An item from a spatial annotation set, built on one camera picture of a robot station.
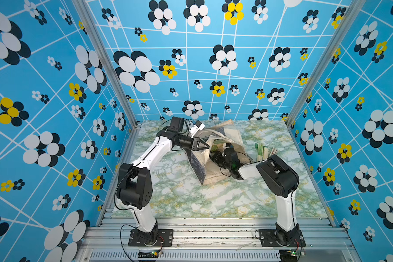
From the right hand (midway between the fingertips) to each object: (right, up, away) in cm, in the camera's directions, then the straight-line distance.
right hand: (210, 154), depth 98 cm
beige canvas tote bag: (-2, -9, -5) cm, 11 cm away
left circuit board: (-29, -41, -27) cm, 58 cm away
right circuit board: (+32, -41, -28) cm, 60 cm away
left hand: (-2, +6, -19) cm, 20 cm away
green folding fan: (+32, +4, +7) cm, 33 cm away
